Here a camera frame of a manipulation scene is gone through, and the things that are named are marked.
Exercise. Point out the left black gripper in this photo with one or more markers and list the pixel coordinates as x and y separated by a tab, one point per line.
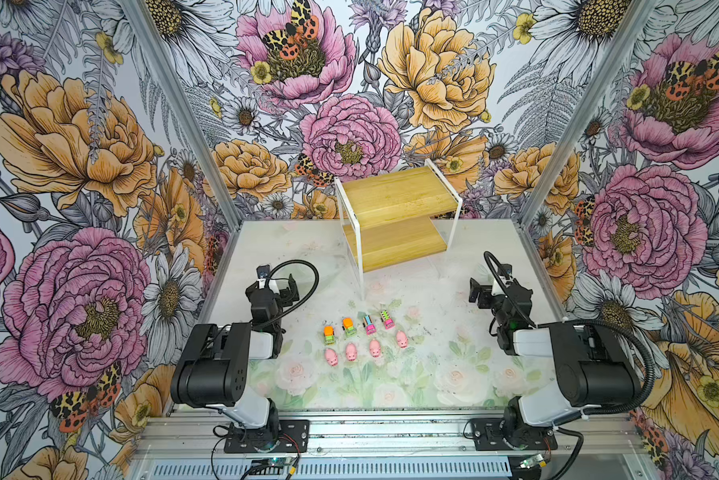
278	285

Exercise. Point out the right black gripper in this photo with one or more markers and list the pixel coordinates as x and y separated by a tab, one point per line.
491	289

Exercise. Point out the pink toy pig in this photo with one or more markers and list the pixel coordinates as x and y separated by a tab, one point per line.
351	352
375	348
331	357
401	339

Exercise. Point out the pink toy truck blue top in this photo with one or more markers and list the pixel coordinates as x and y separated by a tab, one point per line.
369	326

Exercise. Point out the pink toy truck green top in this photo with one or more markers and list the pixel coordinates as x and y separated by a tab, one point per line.
387	321

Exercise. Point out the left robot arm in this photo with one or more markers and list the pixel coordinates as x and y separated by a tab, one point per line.
212	371

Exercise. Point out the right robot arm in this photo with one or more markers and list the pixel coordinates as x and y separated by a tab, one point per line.
600	368

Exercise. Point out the two-tier bamboo white shelf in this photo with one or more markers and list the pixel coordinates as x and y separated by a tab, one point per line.
397	217

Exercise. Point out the green orange toy truck leftmost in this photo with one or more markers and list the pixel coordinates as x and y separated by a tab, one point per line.
329	335

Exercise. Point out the green orange toy truck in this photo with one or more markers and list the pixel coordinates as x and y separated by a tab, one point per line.
349	327
329	335

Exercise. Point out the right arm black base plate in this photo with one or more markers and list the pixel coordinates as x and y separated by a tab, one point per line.
494	434

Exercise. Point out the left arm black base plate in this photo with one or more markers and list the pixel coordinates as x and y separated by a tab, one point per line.
288	436

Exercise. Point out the aluminium front rail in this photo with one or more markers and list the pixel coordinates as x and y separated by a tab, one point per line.
385	433

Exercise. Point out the white vented cable duct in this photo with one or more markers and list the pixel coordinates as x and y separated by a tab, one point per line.
344	468

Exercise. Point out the left aluminium corner post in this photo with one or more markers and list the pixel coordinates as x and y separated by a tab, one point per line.
148	37

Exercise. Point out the aluminium corner post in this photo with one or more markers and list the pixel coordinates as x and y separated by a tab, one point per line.
625	37
148	37

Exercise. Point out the right aluminium corner post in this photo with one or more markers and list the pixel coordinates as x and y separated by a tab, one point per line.
625	37

